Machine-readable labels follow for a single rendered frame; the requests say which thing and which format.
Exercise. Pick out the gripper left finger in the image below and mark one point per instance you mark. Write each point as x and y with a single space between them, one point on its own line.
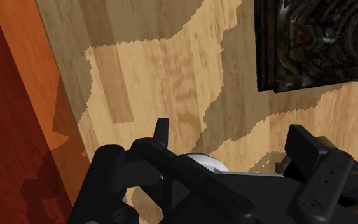
194 178

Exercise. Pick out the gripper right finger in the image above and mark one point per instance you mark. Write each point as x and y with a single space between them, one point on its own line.
324 173

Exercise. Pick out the dark patterned robot stand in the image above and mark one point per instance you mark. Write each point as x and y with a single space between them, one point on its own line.
315 43

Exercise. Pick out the red orange wooden furniture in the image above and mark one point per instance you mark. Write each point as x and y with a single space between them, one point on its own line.
8 108

